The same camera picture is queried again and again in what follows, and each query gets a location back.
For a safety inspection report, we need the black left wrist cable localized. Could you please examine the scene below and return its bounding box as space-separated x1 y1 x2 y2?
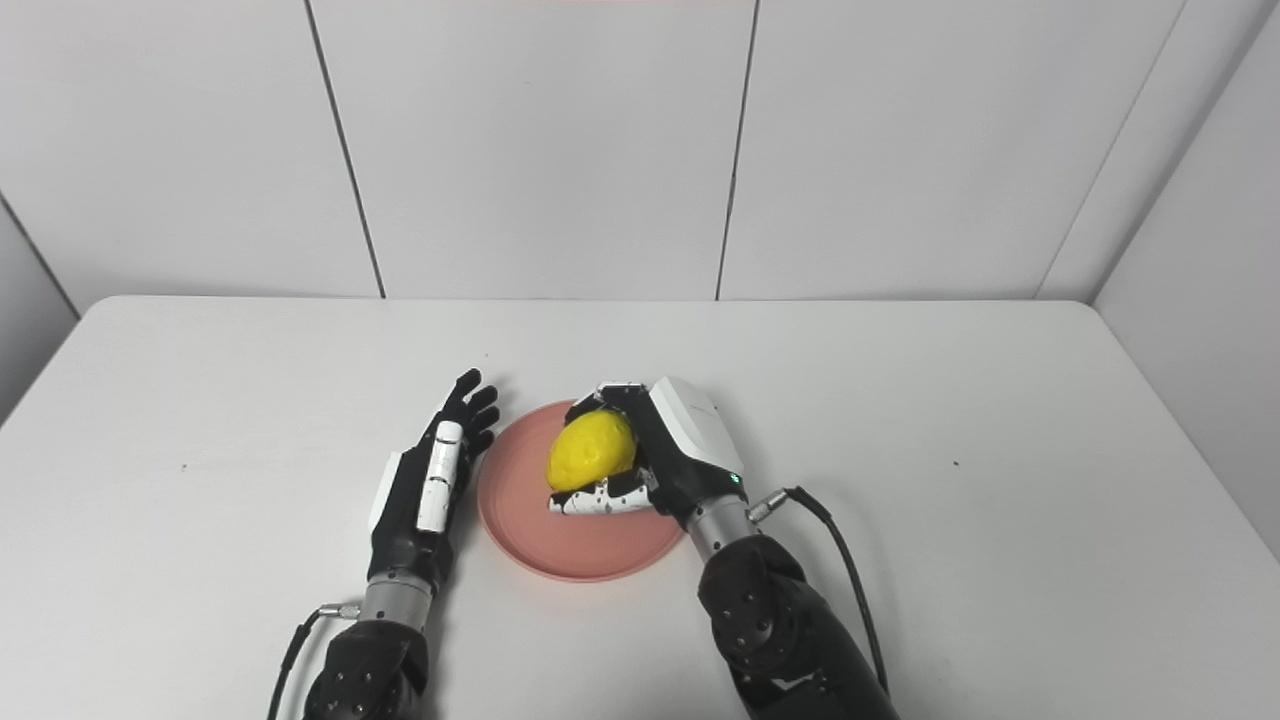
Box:
266 602 361 720

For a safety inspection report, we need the yellow lemon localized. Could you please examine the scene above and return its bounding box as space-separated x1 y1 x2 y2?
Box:
547 409 639 494

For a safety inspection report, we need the pink plate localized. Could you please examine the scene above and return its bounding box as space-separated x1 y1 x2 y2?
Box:
477 400 688 584

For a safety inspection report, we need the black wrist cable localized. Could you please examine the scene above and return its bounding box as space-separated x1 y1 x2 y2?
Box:
266 602 361 720
748 486 890 696

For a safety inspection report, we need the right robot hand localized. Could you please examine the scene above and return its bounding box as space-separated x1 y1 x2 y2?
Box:
548 376 747 530

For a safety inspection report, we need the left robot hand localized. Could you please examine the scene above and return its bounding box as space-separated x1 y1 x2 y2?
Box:
366 368 501 591

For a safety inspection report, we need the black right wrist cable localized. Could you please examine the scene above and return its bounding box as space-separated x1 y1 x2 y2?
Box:
748 486 890 696

